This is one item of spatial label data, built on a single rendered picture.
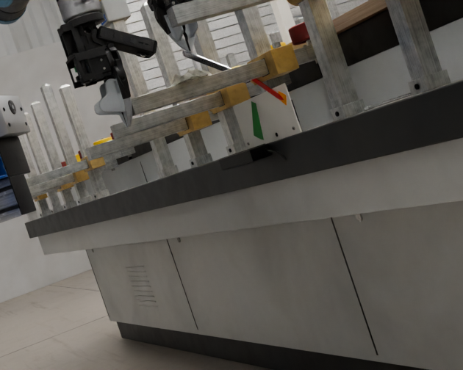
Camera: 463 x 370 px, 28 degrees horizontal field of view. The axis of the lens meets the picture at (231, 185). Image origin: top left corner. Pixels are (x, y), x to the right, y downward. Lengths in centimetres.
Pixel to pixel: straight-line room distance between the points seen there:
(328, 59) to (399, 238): 55
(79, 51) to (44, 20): 841
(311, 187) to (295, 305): 81
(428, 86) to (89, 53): 62
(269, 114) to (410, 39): 52
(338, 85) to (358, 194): 21
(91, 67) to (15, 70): 827
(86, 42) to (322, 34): 43
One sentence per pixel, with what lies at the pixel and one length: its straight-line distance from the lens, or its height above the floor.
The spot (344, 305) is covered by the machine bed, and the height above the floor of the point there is 25.
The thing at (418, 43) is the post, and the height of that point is 77.
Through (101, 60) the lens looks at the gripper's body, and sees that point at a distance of 170.
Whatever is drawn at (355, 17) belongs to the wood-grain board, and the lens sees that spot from 189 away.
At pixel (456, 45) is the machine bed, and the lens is 171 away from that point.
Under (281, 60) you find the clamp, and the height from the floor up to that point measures 84.
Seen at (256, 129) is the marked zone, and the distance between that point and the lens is 194.
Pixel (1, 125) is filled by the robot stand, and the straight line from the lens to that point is 210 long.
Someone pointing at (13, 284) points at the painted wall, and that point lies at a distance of 974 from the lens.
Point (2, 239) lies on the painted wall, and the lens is 973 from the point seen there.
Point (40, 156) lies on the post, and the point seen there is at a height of 95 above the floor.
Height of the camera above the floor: 71
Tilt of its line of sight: 2 degrees down
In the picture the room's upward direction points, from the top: 19 degrees counter-clockwise
